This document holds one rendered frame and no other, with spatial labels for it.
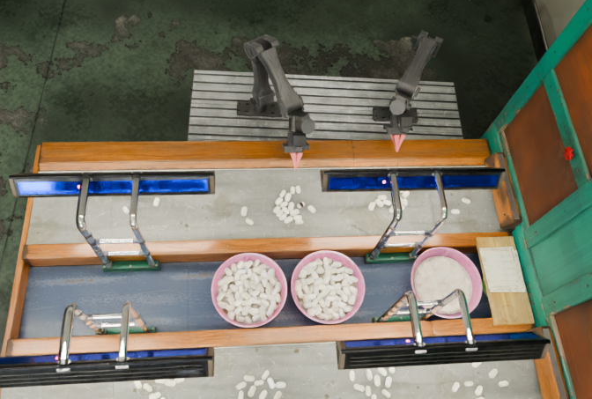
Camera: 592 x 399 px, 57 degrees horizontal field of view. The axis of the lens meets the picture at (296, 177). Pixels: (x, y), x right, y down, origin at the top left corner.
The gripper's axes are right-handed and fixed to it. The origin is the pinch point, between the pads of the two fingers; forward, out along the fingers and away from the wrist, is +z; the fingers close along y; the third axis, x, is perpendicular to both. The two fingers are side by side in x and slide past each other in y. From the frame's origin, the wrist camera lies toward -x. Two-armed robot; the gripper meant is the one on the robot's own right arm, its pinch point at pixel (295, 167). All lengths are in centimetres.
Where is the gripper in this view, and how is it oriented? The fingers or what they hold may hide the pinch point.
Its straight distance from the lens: 210.2
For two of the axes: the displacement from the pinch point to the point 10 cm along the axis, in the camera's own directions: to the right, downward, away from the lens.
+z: -0.2, 9.7, 2.4
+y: 9.9, -0.1, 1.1
